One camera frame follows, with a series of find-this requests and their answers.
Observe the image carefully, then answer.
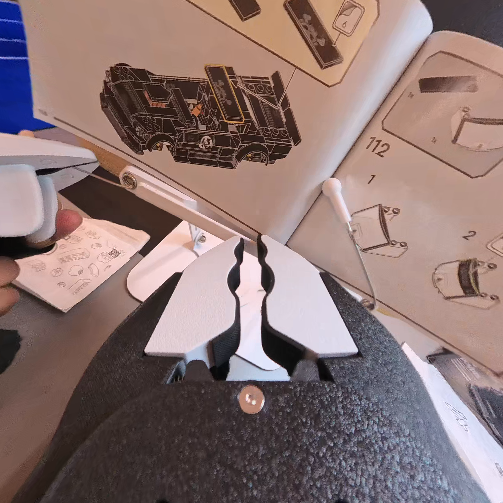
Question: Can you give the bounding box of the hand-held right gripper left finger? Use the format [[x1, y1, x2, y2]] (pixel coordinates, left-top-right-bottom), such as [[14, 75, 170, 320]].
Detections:
[[144, 236, 245, 370]]

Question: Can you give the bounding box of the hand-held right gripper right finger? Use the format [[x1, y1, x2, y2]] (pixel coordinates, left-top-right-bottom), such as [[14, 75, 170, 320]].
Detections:
[[257, 234, 360, 358]]

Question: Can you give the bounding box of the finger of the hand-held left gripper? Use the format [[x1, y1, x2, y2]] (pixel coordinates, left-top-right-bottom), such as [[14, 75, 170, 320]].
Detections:
[[0, 132, 99, 171]]

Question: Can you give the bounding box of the white book stand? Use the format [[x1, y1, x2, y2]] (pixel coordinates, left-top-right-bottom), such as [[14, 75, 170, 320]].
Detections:
[[71, 134, 380, 382]]

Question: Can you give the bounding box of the lego instruction booklet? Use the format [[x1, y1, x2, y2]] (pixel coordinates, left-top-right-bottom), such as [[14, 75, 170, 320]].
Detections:
[[18, 0, 503, 374]]

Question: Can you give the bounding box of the lego set box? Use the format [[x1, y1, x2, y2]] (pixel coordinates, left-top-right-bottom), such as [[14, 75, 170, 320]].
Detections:
[[426, 348, 503, 435]]

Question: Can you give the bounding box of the person's left hand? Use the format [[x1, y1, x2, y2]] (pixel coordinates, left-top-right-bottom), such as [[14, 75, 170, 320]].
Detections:
[[0, 208, 84, 317]]

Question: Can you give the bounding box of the blue plastic bin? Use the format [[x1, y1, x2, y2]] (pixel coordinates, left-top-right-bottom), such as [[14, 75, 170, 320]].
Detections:
[[0, 0, 56, 134]]

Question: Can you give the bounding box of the printed white paper bag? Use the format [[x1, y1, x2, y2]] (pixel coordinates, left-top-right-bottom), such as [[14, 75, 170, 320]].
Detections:
[[12, 219, 151, 314]]

